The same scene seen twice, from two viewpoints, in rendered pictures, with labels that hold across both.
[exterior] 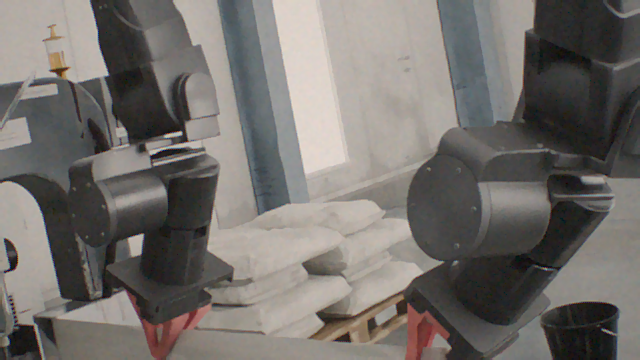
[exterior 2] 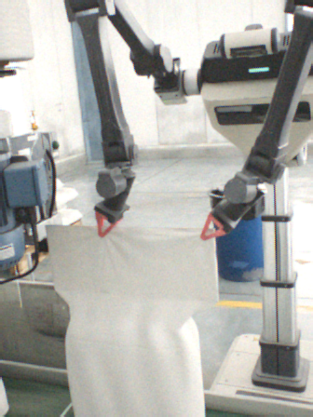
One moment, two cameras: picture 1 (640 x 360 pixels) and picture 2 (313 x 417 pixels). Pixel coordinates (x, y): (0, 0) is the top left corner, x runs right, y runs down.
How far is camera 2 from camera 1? 66 cm
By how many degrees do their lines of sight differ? 20
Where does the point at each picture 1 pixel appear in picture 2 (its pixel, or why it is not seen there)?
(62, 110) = (38, 145)
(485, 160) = (248, 180)
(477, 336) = (231, 223)
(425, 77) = (68, 114)
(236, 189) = not seen: outside the picture
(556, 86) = (258, 161)
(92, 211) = (107, 187)
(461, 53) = (87, 103)
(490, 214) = (248, 193)
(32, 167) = not seen: hidden behind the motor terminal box
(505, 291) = (238, 212)
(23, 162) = not seen: hidden behind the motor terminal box
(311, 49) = (12, 96)
